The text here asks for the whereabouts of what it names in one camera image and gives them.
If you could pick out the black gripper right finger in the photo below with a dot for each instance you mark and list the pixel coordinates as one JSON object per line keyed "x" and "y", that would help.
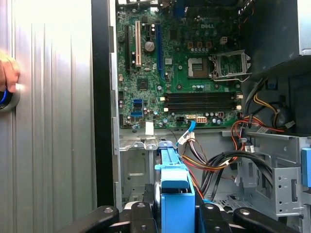
{"x": 213, "y": 218}

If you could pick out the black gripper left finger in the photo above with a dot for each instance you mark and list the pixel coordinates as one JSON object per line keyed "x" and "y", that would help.
{"x": 142, "y": 218}

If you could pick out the hard disk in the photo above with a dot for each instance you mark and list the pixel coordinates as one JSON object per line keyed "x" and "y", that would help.
{"x": 175, "y": 174}

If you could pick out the round black blue-ringed tool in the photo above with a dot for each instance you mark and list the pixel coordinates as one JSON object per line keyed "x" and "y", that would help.
{"x": 11, "y": 102}

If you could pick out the grey metal disk bay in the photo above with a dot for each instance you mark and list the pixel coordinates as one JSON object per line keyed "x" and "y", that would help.
{"x": 136, "y": 170}

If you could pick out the person's hand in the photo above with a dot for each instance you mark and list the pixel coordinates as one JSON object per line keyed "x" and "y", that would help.
{"x": 9, "y": 72}

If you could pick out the grey optical drive cage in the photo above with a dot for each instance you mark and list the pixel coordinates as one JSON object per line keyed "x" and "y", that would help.
{"x": 284, "y": 174}

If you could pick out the white paper tag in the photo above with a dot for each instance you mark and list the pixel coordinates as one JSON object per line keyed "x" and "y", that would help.
{"x": 149, "y": 128}

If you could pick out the blue drive bay latch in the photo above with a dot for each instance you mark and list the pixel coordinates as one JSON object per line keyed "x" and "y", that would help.
{"x": 306, "y": 167}

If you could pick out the black RAM slot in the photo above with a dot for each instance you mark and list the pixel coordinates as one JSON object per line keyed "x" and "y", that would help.
{"x": 201, "y": 104}
{"x": 201, "y": 108}
{"x": 201, "y": 99}
{"x": 201, "y": 94}

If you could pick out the black open PC case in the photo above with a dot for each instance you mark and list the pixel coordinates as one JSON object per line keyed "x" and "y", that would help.
{"x": 102, "y": 97}

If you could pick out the black chipset chip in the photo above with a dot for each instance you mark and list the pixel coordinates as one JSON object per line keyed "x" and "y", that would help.
{"x": 143, "y": 83}

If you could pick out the green motherboard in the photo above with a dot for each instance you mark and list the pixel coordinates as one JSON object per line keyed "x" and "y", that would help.
{"x": 175, "y": 80}

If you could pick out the CPU socket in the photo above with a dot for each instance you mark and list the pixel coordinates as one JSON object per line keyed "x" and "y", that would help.
{"x": 198, "y": 68}

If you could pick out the metal socket cover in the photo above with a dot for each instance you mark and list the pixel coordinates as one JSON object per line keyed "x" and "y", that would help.
{"x": 230, "y": 52}

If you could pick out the long black expansion slot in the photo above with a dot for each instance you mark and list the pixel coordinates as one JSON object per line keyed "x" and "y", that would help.
{"x": 127, "y": 48}

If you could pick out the blue expansion slot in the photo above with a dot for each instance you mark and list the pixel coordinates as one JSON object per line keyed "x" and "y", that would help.
{"x": 159, "y": 48}

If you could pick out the silver coin battery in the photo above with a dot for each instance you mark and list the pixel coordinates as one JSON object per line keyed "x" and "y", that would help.
{"x": 150, "y": 46}

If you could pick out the cream expansion slot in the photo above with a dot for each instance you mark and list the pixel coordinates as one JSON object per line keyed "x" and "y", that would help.
{"x": 138, "y": 43}

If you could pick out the short black expansion slot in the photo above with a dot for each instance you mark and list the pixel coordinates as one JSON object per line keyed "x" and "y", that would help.
{"x": 148, "y": 31}

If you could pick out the grey power supply unit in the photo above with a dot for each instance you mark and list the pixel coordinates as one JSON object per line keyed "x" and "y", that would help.
{"x": 272, "y": 31}

